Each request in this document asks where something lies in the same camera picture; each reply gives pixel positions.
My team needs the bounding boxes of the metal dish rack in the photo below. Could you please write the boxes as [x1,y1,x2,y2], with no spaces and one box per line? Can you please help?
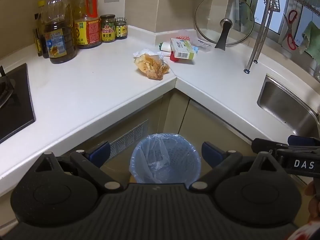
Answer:
[244,0,320,75]

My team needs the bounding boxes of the stainless steel sink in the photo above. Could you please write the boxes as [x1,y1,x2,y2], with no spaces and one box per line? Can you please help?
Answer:
[257,74,320,138]

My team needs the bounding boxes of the white tissue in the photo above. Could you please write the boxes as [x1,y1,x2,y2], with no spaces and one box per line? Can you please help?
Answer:
[132,47,163,58]

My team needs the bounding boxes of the large yellow oil bottle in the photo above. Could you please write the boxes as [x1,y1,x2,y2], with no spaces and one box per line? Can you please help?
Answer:
[74,0,102,49]

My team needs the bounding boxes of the red-handled scissors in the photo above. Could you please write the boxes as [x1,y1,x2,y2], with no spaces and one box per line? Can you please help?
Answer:
[282,9,298,51]

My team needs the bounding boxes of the glass pot lid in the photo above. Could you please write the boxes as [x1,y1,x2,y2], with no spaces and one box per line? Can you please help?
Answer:
[194,0,255,50]

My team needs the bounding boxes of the green cloth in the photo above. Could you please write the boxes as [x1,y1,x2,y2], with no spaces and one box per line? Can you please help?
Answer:
[299,21,320,60]

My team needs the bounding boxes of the plastic bag of food scraps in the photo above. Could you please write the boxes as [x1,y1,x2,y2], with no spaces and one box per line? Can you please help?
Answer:
[134,53,170,80]

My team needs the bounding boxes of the clear dental floss box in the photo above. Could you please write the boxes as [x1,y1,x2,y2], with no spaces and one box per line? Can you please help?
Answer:
[197,39,213,52]

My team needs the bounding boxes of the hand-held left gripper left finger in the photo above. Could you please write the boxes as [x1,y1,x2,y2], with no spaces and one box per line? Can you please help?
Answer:
[35,141,124,193]

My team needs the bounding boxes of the blue-lined trash bin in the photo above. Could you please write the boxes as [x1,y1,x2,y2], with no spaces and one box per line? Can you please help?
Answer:
[129,134,202,184]

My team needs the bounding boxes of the dark sauce bottle yellow cap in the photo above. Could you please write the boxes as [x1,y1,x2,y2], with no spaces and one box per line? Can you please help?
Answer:
[33,1,50,58]

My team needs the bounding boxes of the person's right hand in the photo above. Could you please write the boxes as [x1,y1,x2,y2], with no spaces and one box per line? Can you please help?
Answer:
[306,180,320,225]

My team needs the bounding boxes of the white green medicine box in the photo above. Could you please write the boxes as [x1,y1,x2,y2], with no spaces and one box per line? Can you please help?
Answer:
[170,37,198,60]

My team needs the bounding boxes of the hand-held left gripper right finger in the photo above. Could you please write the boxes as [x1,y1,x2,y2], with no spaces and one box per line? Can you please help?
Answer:
[189,141,288,193]

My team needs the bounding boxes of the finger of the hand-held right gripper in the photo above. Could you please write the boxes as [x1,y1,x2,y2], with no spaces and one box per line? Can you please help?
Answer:
[287,135,320,145]
[251,138,289,154]

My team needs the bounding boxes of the small green-label sauce jar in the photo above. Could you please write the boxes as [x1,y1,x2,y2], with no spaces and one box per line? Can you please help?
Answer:
[115,17,128,40]

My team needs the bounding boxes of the grey cabinet vent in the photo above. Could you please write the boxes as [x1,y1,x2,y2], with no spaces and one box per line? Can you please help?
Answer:
[107,119,150,158]

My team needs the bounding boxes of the beige kitchen base cabinet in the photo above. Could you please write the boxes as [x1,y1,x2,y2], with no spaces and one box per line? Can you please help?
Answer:
[0,89,308,230]

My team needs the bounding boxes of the large dark oil bottle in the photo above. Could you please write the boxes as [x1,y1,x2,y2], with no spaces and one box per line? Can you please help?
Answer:
[41,0,77,64]

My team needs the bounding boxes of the black gas stove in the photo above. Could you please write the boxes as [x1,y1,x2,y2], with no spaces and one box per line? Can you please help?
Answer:
[0,62,37,144]

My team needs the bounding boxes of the yellow label sauce jar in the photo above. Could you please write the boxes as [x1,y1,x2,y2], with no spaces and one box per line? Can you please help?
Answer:
[100,14,117,43]

